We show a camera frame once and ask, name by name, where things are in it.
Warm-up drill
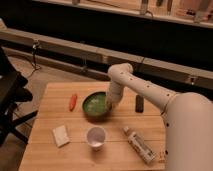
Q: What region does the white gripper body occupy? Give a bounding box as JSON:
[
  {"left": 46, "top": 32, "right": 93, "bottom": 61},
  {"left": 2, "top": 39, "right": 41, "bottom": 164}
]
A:
[{"left": 105, "top": 87, "right": 122, "bottom": 110}]

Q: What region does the green ceramic bowl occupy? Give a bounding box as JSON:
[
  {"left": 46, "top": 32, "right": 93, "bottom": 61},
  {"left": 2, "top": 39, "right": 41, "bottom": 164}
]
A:
[{"left": 82, "top": 91, "right": 110, "bottom": 118}]

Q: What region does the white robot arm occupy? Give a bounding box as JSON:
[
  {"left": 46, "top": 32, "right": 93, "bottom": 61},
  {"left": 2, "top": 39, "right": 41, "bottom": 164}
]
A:
[{"left": 107, "top": 63, "right": 213, "bottom": 171}]

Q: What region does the black rectangular remote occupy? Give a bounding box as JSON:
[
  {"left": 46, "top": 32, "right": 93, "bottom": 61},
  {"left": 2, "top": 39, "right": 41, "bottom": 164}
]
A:
[{"left": 135, "top": 95, "right": 144, "bottom": 113}]

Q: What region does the orange carrot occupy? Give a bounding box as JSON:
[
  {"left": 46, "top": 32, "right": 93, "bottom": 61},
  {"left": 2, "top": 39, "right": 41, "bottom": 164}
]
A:
[{"left": 69, "top": 94, "right": 77, "bottom": 111}]

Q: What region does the wooden table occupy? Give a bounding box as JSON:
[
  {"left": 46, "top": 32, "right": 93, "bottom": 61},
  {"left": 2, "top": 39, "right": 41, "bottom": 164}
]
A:
[{"left": 19, "top": 82, "right": 165, "bottom": 171}]

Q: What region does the white plastic bottle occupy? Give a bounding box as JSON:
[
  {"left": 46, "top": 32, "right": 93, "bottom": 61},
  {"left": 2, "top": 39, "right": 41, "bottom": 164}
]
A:
[{"left": 123, "top": 126, "right": 155, "bottom": 164}]

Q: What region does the white folded napkin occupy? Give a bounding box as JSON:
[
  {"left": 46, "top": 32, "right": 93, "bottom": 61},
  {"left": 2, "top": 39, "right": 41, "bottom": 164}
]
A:
[{"left": 52, "top": 125, "right": 70, "bottom": 147}]

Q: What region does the black office chair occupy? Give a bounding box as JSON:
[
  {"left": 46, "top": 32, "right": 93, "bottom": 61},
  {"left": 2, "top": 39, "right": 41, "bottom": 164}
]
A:
[{"left": 0, "top": 46, "right": 37, "bottom": 146}]

